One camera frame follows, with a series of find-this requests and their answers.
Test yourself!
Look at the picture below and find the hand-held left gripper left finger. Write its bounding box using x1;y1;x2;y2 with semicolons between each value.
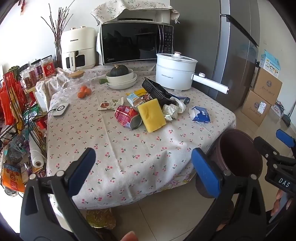
20;147;102;241

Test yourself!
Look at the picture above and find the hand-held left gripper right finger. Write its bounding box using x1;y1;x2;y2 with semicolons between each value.
185;148;267;241

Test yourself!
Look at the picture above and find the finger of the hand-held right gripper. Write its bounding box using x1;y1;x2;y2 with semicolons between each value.
276;129;296;149
254;136;281;163

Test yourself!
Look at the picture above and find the brown trash bin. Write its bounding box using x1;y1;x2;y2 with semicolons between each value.
195;129;263;198

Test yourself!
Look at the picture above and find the blue tissue pack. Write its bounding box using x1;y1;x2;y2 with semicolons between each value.
189;106;211;123

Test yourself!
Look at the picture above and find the white tissue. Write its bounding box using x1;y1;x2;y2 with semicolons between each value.
162;97;186;121

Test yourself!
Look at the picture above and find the red cartoon drink can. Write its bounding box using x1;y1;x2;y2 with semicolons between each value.
115;105;142;130

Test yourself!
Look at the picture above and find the yellow sponge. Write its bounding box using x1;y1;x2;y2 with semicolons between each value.
137;98;167;133

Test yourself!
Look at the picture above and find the pale blue milk carton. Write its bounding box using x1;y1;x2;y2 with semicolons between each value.
126;93;141;105

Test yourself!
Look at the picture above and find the cartoon print drink carton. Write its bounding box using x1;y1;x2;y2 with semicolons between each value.
135;95;152;107

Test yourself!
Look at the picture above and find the black plastic basket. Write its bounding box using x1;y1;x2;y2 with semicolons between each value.
142;77;179;109

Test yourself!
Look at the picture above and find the person's right hand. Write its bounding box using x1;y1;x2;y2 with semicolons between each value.
270;189;293;217

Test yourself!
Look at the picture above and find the person's left hand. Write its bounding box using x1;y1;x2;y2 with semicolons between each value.
122;231;139;241

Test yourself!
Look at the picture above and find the purple floral under cloth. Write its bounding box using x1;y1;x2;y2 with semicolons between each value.
162;173;199;189

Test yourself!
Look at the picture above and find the labelled cardboard box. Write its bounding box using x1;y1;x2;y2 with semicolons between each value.
241;90;271;127

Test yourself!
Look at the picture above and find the yellow patterned cushion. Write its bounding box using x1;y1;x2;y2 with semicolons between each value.
85;209;116;230

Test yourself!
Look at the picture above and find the large cardboard box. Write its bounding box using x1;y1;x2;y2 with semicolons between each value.
253;67;283;106

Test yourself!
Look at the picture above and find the white round-dial device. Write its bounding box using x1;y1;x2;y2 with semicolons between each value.
53;103;70;118

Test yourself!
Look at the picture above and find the white nut snack packet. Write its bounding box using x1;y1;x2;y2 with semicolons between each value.
97;97;124;111

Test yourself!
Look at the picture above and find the orange snack bag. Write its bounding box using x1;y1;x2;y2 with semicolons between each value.
1;163;26;193

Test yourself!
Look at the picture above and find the blue and white carton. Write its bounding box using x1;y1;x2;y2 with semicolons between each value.
260;50;281;78

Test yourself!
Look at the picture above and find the clear glass jar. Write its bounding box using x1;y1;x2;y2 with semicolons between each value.
61;73;93;100

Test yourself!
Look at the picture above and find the cream ceramic plate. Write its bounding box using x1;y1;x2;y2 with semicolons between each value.
107;74;138;88
107;79;137;90

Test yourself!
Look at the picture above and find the cream ceramic bowl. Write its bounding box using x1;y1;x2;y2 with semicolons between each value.
106;68;134;84

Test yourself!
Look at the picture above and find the stack of red packets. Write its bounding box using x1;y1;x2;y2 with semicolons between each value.
0;71;28;126

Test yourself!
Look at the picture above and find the white electric cooking pot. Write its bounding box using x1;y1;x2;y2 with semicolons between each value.
155;51;229;94

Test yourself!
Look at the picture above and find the dark green squash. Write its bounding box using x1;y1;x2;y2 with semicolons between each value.
110;64;129;77

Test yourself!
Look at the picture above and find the dark lidded glass jar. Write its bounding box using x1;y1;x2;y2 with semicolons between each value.
28;65;37;81
33;62;43;80
21;69;31;90

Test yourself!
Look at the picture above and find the grey refrigerator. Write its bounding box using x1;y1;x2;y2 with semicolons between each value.
170;0;259;112

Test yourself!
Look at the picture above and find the glass vase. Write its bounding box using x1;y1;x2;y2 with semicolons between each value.
54;40;63;68

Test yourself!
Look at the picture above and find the cream air fryer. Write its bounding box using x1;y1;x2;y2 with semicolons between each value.
60;27;97;71

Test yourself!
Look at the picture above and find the black microwave oven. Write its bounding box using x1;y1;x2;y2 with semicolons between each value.
97;20;174;65

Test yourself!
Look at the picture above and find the bundle of dried twigs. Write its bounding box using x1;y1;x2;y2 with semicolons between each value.
41;3;75;47

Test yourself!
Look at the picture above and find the floral cover cloth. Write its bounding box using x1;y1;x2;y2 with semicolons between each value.
90;0;180;25

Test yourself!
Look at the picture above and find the white appliance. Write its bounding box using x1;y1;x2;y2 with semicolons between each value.
116;9;173;25

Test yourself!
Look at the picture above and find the black wire rack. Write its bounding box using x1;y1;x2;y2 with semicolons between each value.
0;70;49;186

